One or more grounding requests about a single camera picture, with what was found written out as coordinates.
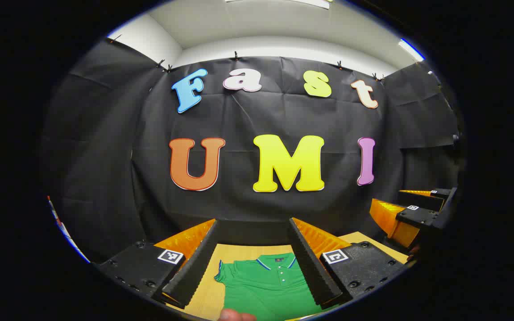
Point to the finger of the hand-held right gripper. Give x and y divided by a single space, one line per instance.
420 200
417 217

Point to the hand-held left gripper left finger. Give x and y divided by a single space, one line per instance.
194 272

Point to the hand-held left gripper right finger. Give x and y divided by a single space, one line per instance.
312 272

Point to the green T-shirt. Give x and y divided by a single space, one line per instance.
266 290

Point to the white printed board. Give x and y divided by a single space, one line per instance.
63 227

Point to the ceiling light panel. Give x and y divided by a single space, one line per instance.
411 50
283 2

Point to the black backdrop cloth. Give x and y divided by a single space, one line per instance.
239 116

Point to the row of black cloth clips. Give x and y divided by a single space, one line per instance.
236 55

